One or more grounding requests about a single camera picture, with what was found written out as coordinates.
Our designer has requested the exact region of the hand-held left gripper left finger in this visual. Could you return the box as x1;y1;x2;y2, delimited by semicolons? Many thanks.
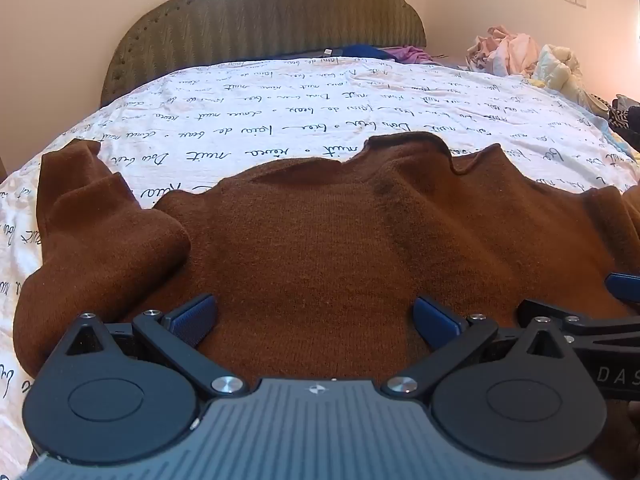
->
62;294;247;402

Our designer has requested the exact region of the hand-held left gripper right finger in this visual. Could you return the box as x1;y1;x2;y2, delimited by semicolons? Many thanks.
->
382;296;576;401

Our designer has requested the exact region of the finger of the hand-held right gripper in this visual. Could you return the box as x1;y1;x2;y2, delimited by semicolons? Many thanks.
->
517;299;640;338
605;272;640;303

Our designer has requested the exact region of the brown knit sweater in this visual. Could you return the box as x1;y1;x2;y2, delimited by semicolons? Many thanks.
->
14;131;640;386

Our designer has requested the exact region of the dark clothes pile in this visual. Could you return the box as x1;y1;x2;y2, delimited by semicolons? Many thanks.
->
612;95;640;153

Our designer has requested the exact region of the pink clothes pile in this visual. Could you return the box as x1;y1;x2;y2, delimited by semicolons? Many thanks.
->
467;25;543;78

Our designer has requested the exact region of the black white striped cloth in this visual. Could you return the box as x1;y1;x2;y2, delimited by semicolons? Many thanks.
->
590;92;636;133

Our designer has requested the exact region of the white script-printed bedsheet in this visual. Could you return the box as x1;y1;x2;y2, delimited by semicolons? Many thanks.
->
0;55;640;480

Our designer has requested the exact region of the pale yellow quilted jacket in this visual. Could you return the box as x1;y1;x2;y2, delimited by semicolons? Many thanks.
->
530;44;601;106

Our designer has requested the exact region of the purple cloth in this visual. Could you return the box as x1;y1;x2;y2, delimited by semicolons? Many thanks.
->
382;45;441;65

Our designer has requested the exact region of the green upholstered headboard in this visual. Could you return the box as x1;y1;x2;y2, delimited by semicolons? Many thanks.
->
100;0;427;108

